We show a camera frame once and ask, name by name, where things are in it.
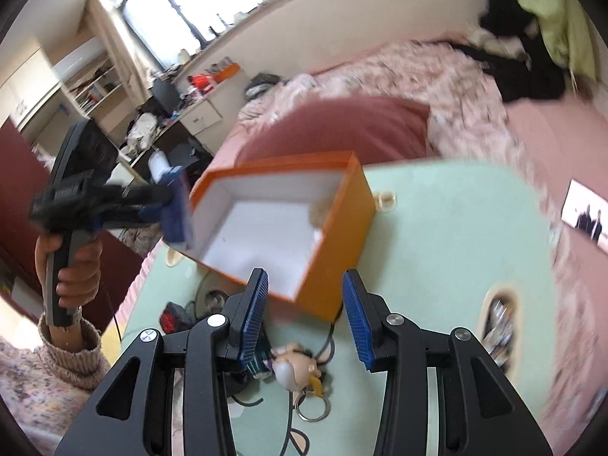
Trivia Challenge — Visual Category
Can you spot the black cable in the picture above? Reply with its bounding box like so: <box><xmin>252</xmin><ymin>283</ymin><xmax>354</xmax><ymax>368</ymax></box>
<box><xmin>280</xmin><ymin>294</ymin><xmax>347</xmax><ymax>456</ymax></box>

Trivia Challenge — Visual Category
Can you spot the green cartoon print desktop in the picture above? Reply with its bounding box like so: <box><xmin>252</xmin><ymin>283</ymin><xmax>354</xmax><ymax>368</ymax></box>
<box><xmin>114</xmin><ymin>159</ymin><xmax>561</xmax><ymax>456</ymax></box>

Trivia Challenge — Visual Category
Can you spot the cream bookshelf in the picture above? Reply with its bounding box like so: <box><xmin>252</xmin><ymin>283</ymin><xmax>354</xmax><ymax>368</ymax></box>
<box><xmin>62</xmin><ymin>62</ymin><xmax>127</xmax><ymax>119</ymax></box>

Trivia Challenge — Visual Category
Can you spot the doll keychain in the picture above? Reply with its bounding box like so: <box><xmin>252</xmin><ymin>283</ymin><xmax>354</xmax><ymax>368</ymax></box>
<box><xmin>271</xmin><ymin>342</ymin><xmax>331</xmax><ymax>423</ymax></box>

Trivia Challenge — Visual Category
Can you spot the black monitor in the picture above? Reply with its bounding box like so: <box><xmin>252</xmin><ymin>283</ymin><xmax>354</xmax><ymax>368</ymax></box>
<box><xmin>151</xmin><ymin>77</ymin><xmax>184</xmax><ymax>112</ymax></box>

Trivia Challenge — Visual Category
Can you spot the beige curtain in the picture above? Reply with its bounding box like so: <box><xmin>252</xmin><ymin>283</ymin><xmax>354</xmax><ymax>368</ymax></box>
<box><xmin>90</xmin><ymin>0</ymin><xmax>165</xmax><ymax>105</ymax></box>

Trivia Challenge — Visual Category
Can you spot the white desk with drawer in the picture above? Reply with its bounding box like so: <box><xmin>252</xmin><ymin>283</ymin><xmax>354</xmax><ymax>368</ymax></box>
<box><xmin>119</xmin><ymin>97</ymin><xmax>224</xmax><ymax>172</ymax></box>

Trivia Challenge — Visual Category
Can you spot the photo card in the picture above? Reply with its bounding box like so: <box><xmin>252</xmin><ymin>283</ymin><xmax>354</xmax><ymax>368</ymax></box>
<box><xmin>560</xmin><ymin>179</ymin><xmax>608</xmax><ymax>252</ymax></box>

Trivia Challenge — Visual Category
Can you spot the window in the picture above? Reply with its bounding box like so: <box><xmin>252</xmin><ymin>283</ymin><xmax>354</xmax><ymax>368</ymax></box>
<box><xmin>107</xmin><ymin>0</ymin><xmax>362</xmax><ymax>65</ymax></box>

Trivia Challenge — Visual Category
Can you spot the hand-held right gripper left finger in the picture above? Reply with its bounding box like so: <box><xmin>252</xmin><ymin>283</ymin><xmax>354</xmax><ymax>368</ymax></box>
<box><xmin>54</xmin><ymin>268</ymin><xmax>271</xmax><ymax>456</ymax></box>

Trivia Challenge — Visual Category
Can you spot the person's left forearm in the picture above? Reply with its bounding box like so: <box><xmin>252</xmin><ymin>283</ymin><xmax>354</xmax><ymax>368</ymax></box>
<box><xmin>0</xmin><ymin>311</ymin><xmax>112</xmax><ymax>456</ymax></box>

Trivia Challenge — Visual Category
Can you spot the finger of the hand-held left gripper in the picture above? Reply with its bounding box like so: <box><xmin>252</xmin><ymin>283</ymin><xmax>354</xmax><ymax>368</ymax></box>
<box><xmin>102</xmin><ymin>166</ymin><xmax>195</xmax><ymax>250</ymax></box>

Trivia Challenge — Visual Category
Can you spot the person's left hand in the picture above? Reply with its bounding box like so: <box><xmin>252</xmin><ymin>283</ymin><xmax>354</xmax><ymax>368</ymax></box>
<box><xmin>34</xmin><ymin>235</ymin><xmax>103</xmax><ymax>312</ymax></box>

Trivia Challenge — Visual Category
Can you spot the white clothes heap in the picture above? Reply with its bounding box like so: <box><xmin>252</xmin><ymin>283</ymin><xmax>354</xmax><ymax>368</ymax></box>
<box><xmin>124</xmin><ymin>113</ymin><xmax>160</xmax><ymax>150</ymax></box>

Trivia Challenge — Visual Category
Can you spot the red black small item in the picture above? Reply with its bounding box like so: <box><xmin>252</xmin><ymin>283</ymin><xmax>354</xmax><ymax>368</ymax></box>
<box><xmin>160</xmin><ymin>301</ymin><xmax>195</xmax><ymax>333</ymax></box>

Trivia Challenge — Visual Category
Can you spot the dark red pillow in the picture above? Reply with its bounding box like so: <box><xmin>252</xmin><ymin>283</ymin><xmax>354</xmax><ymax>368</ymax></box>
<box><xmin>237</xmin><ymin>95</ymin><xmax>435</xmax><ymax>181</ymax></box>

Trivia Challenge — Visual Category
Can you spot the black clothes pile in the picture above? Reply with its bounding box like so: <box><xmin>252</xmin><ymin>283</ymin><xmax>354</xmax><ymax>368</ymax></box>
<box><xmin>456</xmin><ymin>0</ymin><xmax>568</xmax><ymax>103</ymax></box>

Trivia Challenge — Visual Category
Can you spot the orange storage box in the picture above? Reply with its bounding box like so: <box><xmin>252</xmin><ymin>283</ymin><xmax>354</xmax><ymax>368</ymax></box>
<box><xmin>189</xmin><ymin>151</ymin><xmax>377</xmax><ymax>323</ymax></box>

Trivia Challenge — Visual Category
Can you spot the grey striped bag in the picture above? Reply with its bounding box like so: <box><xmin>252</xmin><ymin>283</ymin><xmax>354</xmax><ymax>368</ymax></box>
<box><xmin>244</xmin><ymin>73</ymin><xmax>281</xmax><ymax>100</ymax></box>

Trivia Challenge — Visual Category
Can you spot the rolled white paper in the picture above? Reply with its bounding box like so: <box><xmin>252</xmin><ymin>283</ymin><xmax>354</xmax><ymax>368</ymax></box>
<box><xmin>147</xmin><ymin>149</ymin><xmax>169</xmax><ymax>176</ymax></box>

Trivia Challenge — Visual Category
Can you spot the light green hanging garment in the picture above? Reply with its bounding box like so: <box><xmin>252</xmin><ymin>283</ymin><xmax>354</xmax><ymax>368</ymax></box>
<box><xmin>508</xmin><ymin>0</ymin><xmax>597</xmax><ymax>81</ymax></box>

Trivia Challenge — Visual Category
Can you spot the silver foil wrapper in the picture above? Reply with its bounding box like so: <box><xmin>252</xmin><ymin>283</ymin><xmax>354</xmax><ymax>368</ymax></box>
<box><xmin>482</xmin><ymin>297</ymin><xmax>516</xmax><ymax>366</ymax></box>

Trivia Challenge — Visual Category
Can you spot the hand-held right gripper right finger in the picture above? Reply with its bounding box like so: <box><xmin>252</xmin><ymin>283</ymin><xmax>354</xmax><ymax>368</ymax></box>
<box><xmin>342</xmin><ymin>268</ymin><xmax>554</xmax><ymax>456</ymax></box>

